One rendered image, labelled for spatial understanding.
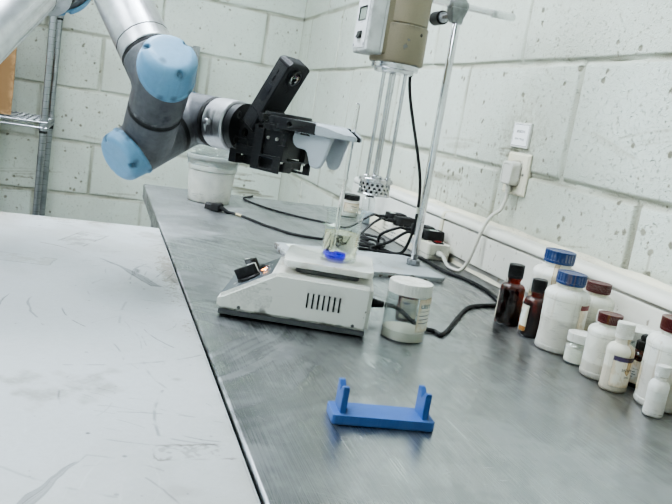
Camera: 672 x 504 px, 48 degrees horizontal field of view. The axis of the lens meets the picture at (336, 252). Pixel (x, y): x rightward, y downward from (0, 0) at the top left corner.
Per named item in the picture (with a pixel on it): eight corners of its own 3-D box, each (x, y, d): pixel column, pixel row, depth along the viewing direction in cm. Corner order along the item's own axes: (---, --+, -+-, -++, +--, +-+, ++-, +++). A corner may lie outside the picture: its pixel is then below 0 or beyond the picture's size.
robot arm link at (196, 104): (154, 147, 118) (193, 126, 123) (203, 159, 112) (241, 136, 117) (141, 100, 114) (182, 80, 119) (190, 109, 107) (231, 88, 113)
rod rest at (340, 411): (331, 424, 69) (337, 388, 69) (325, 409, 72) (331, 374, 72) (434, 433, 71) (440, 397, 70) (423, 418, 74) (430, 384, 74)
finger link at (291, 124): (329, 138, 101) (281, 129, 106) (331, 125, 100) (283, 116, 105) (306, 135, 97) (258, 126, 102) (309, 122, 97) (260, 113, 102)
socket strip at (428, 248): (426, 260, 166) (429, 240, 165) (367, 227, 203) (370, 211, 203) (448, 262, 168) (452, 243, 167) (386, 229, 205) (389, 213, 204)
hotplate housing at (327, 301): (214, 315, 98) (222, 256, 96) (230, 292, 111) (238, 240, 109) (382, 343, 98) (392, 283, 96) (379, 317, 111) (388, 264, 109)
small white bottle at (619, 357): (592, 384, 95) (607, 318, 93) (611, 383, 96) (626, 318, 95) (612, 394, 92) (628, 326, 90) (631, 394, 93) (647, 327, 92)
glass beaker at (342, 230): (327, 256, 106) (336, 200, 104) (362, 264, 104) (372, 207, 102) (308, 260, 100) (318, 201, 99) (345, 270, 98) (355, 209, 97)
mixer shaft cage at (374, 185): (362, 195, 142) (384, 61, 138) (351, 190, 148) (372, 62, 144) (395, 199, 144) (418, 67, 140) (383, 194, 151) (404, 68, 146)
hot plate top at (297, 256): (281, 265, 97) (282, 258, 97) (289, 249, 109) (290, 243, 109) (373, 280, 97) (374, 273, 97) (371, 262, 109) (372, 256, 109)
